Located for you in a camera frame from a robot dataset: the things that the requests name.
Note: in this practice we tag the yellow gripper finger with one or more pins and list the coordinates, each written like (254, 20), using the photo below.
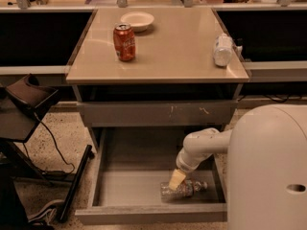
(176, 179)

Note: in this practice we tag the clear plastic water bottle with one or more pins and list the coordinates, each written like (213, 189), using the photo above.
(185, 190)

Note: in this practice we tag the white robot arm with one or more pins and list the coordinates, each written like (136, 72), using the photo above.
(266, 167)

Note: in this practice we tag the open grey lower drawer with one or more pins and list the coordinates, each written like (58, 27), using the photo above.
(131, 164)

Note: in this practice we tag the closed grey upper drawer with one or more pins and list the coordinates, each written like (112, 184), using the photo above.
(157, 114)

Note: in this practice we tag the grey drawer cabinet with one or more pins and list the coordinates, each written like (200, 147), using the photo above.
(174, 62)

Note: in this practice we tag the black stand leg bar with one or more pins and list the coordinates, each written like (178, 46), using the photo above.
(65, 208)

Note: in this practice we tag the grey white sneaker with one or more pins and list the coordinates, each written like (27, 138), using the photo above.
(47, 213)

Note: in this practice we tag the orange soda can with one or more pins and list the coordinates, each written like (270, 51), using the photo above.
(124, 41)

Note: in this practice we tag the white bowl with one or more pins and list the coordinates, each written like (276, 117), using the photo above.
(139, 20)

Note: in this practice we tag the black device on stand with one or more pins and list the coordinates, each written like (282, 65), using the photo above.
(33, 99)

